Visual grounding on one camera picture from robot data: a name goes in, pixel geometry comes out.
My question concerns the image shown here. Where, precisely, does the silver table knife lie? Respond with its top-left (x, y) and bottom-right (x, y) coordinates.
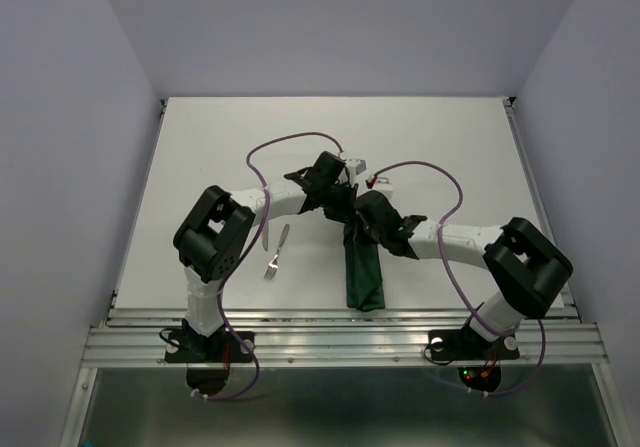
top-left (261, 224), bottom-right (270, 252)

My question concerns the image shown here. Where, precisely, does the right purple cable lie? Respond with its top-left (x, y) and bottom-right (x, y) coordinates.
top-left (367, 161), bottom-right (547, 399)

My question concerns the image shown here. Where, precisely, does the silver fork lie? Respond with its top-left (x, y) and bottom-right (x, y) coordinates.
top-left (264, 224), bottom-right (290, 281)

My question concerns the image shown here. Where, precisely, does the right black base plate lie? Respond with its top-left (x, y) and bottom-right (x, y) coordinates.
top-left (423, 328), bottom-right (520, 365)

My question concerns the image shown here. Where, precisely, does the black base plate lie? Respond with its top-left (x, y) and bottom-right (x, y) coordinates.
top-left (159, 329), bottom-right (252, 364)
top-left (423, 328), bottom-right (520, 365)

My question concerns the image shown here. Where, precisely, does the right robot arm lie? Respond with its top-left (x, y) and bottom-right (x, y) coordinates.
top-left (355, 191), bottom-right (574, 357)

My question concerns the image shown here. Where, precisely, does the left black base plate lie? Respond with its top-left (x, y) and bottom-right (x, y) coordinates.
top-left (159, 329), bottom-right (252, 364)

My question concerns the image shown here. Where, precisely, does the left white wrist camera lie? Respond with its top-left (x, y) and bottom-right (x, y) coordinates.
top-left (339, 152), bottom-right (367, 186)

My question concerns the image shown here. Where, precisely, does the dark green cloth napkin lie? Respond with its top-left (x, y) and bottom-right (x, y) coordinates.
top-left (343, 221), bottom-right (385, 312)

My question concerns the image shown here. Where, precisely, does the aluminium frame rail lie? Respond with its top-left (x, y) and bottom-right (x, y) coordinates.
top-left (59, 96), bottom-right (621, 447)

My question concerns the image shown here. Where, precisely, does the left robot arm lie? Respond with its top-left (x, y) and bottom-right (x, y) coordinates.
top-left (173, 152), bottom-right (366, 361)

